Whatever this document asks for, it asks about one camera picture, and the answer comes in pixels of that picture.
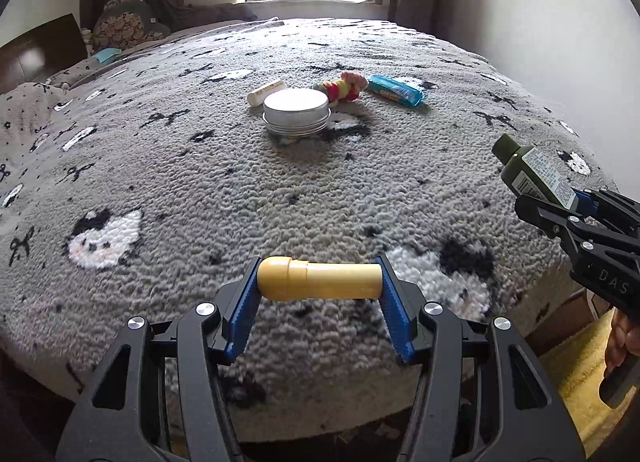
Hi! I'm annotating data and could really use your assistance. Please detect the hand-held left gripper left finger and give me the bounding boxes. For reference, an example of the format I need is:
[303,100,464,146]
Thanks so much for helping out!
[55,256,263,462]

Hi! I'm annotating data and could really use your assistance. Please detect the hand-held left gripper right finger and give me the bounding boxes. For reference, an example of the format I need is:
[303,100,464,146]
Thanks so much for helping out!
[374,254,586,462]

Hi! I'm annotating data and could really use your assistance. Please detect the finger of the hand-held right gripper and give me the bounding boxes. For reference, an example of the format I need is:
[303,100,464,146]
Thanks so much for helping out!
[572,187,640,238]
[514,194,596,255]

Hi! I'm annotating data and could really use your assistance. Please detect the dark green labelled bottle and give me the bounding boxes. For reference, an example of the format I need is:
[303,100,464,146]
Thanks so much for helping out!
[491,134,581,210]

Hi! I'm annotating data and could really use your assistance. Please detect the yellow bottle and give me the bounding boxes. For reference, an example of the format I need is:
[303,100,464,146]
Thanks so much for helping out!
[256,256,385,302]

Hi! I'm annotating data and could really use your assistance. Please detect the person's right hand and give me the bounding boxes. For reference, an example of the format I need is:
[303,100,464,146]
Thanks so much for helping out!
[605,309,640,379]

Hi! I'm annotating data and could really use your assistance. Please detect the grey printed blanket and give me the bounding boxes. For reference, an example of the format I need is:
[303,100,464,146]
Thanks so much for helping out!
[0,17,621,443]

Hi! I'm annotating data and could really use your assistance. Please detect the blue tissue packet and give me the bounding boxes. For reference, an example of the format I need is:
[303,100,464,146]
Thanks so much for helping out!
[367,74,431,108]

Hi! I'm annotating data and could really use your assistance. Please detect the round metal tin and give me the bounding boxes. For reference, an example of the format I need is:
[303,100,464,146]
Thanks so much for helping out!
[262,88,332,136]

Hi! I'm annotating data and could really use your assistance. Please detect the white lip balm tube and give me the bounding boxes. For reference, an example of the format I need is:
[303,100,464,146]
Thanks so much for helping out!
[247,80,286,106]

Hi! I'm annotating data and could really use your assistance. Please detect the colourful knitted toy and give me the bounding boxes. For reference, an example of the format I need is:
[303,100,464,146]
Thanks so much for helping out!
[310,71,369,104]

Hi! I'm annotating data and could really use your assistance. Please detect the dotted grey pillow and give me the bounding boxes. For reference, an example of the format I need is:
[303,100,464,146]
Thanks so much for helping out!
[0,82,71,153]

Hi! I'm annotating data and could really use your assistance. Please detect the patterned brown pillow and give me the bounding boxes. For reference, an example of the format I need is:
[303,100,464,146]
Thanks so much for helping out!
[92,0,171,50]

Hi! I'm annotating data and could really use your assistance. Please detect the dark wooden headboard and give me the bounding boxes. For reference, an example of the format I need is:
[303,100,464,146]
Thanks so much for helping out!
[0,13,88,93]

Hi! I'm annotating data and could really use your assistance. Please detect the brown wooden frame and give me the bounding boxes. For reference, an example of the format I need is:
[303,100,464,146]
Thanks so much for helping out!
[525,287,608,358]

